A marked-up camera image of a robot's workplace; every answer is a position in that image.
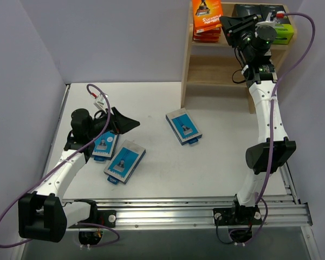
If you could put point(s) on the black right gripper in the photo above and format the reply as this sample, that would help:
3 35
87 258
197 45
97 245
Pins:
239 30

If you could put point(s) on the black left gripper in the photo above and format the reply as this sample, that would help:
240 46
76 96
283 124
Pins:
114 121

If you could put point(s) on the black green GilletteLabs box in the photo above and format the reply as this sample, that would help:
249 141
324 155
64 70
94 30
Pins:
242 10
283 26

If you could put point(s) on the orange Gillette Fusion5 box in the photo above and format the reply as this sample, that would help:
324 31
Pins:
209 33

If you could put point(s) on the orange styler box back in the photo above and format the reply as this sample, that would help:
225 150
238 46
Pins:
206 15

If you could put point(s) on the orange styler box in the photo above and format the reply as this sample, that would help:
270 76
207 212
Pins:
207 40
206 15

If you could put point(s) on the harry's razor box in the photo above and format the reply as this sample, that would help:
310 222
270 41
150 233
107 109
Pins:
123 164
183 126
105 147

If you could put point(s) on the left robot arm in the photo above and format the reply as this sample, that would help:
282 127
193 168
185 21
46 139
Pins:
41 215

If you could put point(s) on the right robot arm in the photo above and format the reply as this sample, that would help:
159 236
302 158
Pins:
274 147

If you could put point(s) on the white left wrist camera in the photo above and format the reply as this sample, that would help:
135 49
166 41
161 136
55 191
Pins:
100 102

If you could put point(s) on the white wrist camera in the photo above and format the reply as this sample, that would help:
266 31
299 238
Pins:
100 102
271 19

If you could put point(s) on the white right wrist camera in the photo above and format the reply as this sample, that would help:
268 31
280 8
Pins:
271 19

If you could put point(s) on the aluminium rail base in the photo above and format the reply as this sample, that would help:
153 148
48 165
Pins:
198 212

